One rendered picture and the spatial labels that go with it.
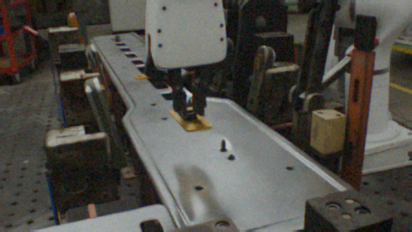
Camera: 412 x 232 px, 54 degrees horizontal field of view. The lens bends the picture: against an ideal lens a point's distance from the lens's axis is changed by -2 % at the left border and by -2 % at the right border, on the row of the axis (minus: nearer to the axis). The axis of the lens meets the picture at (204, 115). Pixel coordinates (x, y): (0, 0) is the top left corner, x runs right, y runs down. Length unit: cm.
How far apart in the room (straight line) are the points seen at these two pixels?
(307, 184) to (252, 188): 7
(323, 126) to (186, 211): 22
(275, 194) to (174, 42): 22
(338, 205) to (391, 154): 90
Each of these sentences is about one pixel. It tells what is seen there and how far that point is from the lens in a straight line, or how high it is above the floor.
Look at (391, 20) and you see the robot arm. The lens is 114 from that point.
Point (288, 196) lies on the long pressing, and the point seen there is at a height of 100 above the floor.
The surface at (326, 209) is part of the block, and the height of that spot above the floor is 108.
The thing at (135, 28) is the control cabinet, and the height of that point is 14.
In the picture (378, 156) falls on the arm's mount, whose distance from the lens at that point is 123.
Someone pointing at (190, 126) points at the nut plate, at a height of 106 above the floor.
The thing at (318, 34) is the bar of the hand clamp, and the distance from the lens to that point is 62.
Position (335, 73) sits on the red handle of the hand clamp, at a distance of 67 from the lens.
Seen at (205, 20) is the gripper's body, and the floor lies 120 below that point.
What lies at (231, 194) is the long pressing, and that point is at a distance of 51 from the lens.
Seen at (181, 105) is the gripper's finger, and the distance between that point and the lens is 56.
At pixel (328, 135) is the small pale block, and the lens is 58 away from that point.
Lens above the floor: 127
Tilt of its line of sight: 21 degrees down
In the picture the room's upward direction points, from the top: 2 degrees counter-clockwise
